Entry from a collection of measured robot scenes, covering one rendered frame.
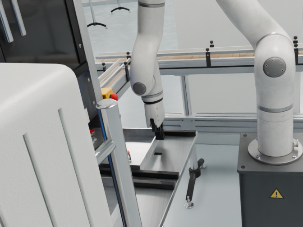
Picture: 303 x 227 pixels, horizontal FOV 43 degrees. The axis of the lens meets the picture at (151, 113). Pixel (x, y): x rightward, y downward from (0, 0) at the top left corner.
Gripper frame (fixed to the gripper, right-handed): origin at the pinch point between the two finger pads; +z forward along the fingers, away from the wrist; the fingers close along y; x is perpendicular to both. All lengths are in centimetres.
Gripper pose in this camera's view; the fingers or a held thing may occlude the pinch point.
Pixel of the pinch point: (159, 134)
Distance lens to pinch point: 150.8
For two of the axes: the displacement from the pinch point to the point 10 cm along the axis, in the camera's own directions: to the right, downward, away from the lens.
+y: -3.0, 4.6, -8.4
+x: 9.4, -0.2, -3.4
